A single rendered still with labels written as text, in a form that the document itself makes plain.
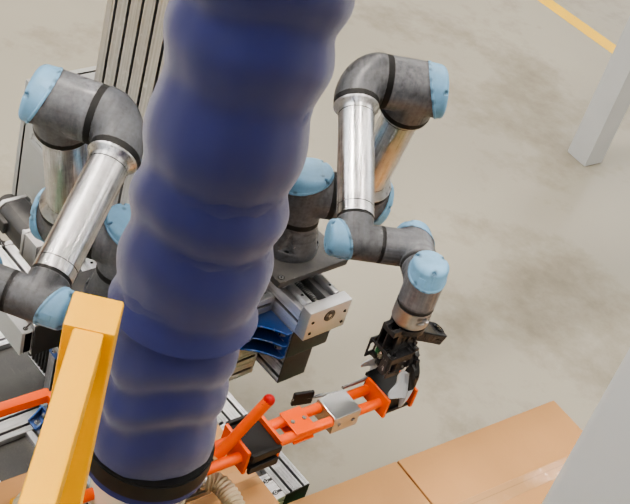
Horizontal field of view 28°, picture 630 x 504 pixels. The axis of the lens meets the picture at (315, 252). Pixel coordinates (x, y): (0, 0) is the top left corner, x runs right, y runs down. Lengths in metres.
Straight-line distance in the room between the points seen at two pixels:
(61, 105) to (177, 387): 0.62
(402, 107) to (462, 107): 3.31
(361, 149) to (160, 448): 0.79
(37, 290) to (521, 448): 1.78
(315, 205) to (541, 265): 2.33
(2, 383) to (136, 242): 1.94
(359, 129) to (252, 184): 0.87
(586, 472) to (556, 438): 2.96
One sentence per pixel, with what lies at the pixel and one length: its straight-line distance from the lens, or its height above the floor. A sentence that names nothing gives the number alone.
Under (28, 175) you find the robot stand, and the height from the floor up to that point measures 0.99.
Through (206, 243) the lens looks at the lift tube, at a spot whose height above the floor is 1.83.
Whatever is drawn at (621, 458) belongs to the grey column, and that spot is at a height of 2.51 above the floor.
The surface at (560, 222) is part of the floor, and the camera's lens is 5.45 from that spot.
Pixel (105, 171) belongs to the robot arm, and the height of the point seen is 1.58.
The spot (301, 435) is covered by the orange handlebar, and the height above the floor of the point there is 1.16.
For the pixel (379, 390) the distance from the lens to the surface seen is 2.57.
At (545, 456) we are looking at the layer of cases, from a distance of 3.55.
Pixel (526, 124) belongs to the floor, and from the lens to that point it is 6.03.
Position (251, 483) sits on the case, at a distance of 2.53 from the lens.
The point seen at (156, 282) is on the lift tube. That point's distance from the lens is 1.82.
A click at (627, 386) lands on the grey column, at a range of 0.62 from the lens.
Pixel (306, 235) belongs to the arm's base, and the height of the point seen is 1.11.
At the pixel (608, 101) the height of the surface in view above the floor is 0.34.
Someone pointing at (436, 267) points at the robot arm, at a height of 1.51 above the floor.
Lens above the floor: 2.92
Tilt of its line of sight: 38 degrees down
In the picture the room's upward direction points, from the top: 18 degrees clockwise
